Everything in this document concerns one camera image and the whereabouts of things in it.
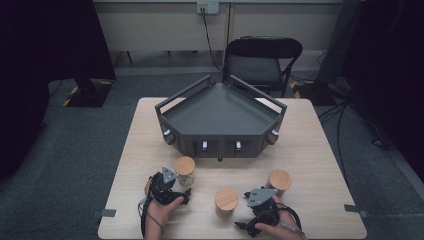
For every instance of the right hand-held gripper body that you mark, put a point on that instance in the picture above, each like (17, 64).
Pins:
(263, 211)

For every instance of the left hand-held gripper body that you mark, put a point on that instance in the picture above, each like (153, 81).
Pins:
(161, 188)

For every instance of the glass jar with brown nuts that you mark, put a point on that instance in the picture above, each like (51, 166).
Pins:
(280, 180)
(226, 199)

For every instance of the glass jar with white beans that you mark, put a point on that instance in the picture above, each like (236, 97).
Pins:
(184, 166)

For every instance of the dark grey corner shelf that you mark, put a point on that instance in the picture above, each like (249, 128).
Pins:
(220, 113)

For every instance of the person's left hand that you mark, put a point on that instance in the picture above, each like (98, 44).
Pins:
(160, 213)

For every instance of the person's right hand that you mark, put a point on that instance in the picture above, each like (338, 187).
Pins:
(283, 228)

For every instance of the black stand base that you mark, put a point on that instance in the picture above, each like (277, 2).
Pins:
(88, 95)

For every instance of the black folding chair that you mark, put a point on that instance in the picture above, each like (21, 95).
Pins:
(256, 66)

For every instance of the dark curtain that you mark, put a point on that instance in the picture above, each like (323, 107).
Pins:
(393, 66)
(40, 66)

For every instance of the grey upright panel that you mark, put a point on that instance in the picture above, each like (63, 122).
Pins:
(338, 40)

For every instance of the white wall socket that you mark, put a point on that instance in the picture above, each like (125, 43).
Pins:
(207, 7)

